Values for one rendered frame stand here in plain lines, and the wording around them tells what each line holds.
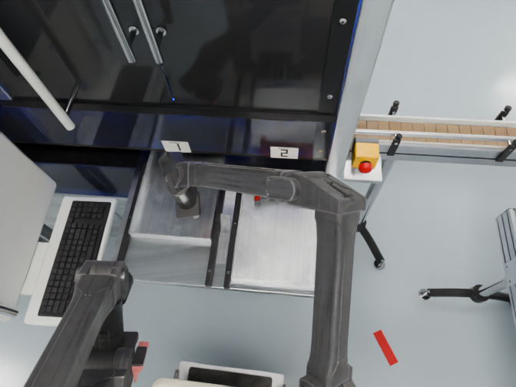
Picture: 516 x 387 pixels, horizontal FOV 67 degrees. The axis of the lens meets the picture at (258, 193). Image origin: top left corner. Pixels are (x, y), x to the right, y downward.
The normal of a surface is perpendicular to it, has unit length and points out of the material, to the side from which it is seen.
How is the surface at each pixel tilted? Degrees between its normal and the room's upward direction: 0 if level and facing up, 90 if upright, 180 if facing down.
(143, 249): 0
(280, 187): 54
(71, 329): 41
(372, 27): 90
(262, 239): 0
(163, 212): 0
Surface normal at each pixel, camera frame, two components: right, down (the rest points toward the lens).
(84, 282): 0.08, -0.92
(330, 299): -0.71, 0.07
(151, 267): -0.04, -0.45
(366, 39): -0.10, 0.89
